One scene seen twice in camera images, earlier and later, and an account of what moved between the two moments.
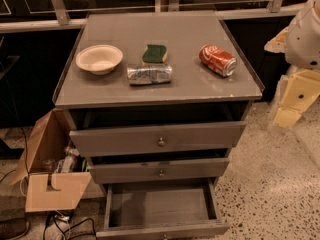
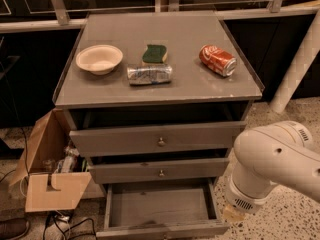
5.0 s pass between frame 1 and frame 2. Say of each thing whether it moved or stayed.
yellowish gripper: moved
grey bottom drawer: stayed
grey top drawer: stayed
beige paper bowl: stayed
